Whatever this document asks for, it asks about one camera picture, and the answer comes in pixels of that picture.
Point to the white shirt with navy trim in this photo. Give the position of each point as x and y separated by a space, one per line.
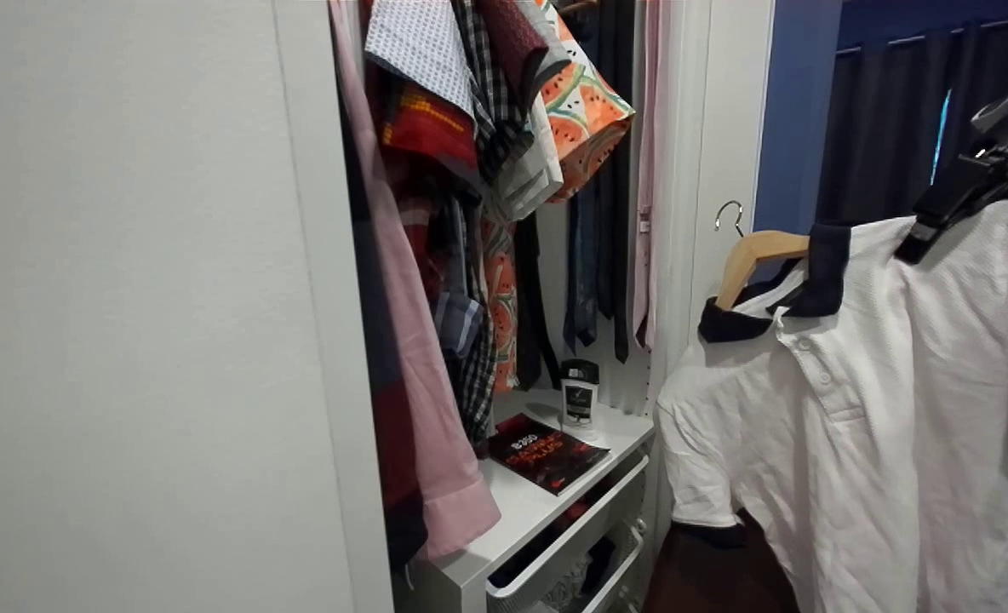
866 452

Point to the orange patterned shirt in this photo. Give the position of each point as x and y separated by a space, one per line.
583 112

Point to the maroon shirt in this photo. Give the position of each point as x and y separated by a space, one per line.
514 37

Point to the red orange striped shirt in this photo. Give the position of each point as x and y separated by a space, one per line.
429 127

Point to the white dotted shirt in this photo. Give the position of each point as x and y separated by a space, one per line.
422 45

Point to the large pink shirt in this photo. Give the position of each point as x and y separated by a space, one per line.
429 431

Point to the dark window curtains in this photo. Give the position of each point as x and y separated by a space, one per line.
879 124

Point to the narrow light pink garment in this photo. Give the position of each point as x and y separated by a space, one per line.
648 171

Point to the dark hanging garments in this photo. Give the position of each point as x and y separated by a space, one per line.
594 261

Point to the small black white box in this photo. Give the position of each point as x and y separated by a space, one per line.
579 395

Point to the white drawer unit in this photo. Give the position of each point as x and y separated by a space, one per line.
524 513

